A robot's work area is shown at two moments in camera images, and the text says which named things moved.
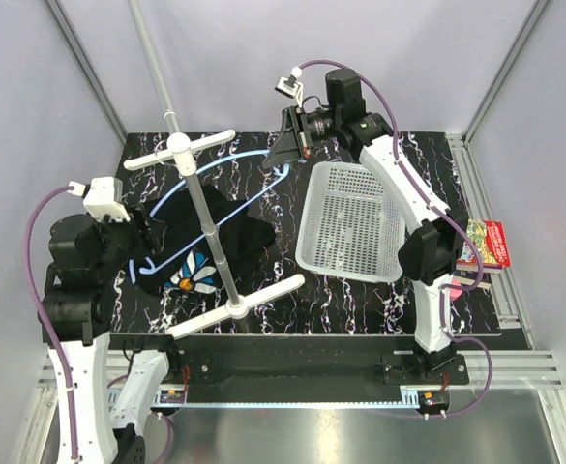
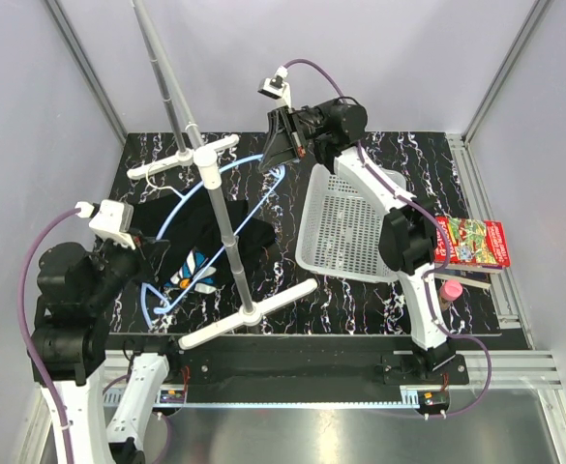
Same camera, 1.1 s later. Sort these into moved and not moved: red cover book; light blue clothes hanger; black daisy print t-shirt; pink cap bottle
Moved: light blue clothes hanger
Not moved: red cover book; pink cap bottle; black daisy print t-shirt
